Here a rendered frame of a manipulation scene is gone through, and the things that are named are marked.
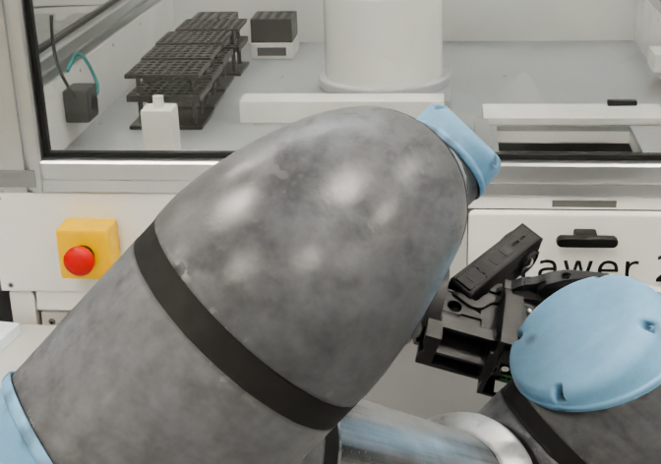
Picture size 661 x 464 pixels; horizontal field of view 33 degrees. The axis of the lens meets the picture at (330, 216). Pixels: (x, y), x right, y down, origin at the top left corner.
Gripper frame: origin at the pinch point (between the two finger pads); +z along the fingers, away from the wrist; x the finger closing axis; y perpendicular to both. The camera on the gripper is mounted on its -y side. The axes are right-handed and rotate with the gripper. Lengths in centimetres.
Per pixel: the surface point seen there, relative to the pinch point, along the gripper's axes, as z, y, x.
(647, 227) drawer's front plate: 8.4, -39.2, -18.9
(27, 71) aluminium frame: -72, -40, -22
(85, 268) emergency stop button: -59, -25, -39
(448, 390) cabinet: -8, -31, -50
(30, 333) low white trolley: -65, -23, -52
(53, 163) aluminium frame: -67, -35, -32
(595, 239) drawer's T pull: 2.0, -35.1, -19.6
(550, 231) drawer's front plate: -2.9, -37.8, -22.6
